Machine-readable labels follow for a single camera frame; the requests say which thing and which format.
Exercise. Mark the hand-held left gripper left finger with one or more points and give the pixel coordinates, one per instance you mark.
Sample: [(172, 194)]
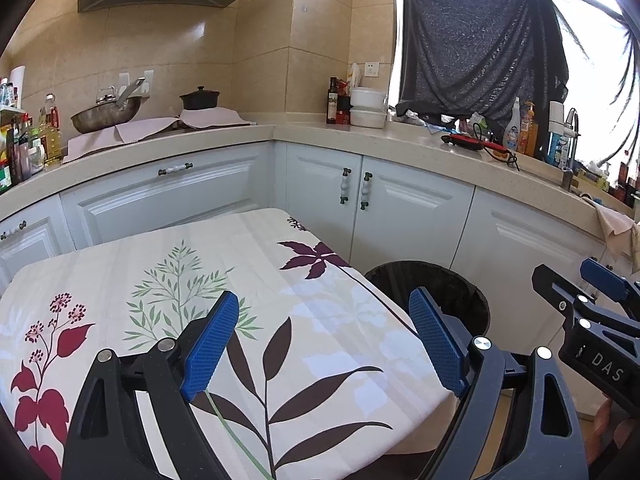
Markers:
[(212, 345)]

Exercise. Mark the wide white cabinet door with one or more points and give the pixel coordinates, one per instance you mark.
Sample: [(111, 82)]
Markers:
[(165, 205)]

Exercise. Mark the dark glass bottle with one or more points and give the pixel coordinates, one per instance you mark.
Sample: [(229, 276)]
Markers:
[(332, 102)]

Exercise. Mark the black pot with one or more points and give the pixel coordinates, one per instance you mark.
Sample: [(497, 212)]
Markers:
[(200, 100)]

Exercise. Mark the window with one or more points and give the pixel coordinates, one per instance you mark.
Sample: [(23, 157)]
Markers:
[(595, 35)]

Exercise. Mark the steel faucet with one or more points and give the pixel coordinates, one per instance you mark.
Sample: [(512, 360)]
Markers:
[(570, 160)]

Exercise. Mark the beige kitchen countertop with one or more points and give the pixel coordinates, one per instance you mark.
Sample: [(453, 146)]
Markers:
[(310, 132)]

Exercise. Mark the steel wok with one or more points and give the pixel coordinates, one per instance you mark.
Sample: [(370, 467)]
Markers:
[(100, 117)]

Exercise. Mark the white plastic bag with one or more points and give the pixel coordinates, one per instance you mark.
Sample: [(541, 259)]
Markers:
[(355, 75)]

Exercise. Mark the steel kettle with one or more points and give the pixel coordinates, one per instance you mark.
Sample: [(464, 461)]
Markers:
[(106, 96)]

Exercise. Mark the white double wall socket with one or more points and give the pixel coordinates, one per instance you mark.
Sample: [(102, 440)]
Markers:
[(148, 82)]

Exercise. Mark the red food package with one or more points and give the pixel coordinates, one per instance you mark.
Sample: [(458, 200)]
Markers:
[(344, 105)]

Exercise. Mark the cooking oil bottle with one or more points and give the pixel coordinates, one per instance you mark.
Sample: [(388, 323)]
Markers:
[(51, 135)]

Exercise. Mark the floral tablecloth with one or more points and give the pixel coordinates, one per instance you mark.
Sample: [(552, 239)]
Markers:
[(300, 310)]

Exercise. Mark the blue white bottle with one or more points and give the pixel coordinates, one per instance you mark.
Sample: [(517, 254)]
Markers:
[(557, 150)]

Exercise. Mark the beige towel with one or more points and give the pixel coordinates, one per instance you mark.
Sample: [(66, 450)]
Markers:
[(615, 225)]

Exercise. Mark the white single wall socket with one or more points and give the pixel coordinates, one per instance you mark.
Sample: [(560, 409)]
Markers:
[(371, 69)]

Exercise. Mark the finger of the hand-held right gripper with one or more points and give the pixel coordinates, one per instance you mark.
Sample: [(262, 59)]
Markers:
[(550, 285), (602, 277)]

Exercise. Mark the dark curtain cloth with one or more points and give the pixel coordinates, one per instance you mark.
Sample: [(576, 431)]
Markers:
[(475, 45)]

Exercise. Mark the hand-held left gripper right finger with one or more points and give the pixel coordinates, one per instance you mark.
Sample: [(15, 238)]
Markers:
[(437, 345)]

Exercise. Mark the white paper towel roll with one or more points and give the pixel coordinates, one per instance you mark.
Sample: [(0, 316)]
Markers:
[(17, 85)]

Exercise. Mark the pink stove cover cloth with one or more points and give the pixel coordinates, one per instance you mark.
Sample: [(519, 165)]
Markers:
[(150, 130)]

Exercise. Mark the white spray bottle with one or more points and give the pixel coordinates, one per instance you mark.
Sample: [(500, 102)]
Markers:
[(511, 130)]

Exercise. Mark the black trash bin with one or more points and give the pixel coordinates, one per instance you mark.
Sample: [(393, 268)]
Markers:
[(435, 272)]

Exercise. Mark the red black handheld tool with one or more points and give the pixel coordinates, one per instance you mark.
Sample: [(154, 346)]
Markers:
[(475, 142)]

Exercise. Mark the cluster of condiment bottles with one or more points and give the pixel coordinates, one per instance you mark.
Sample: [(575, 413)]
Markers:
[(20, 150)]

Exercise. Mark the row of small dark jars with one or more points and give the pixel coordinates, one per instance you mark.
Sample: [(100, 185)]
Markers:
[(625, 185)]

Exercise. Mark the white faucet filter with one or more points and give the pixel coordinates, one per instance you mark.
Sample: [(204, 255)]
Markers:
[(556, 117)]

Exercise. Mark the orange soap bottle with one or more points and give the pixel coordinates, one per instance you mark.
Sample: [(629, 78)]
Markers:
[(528, 132)]

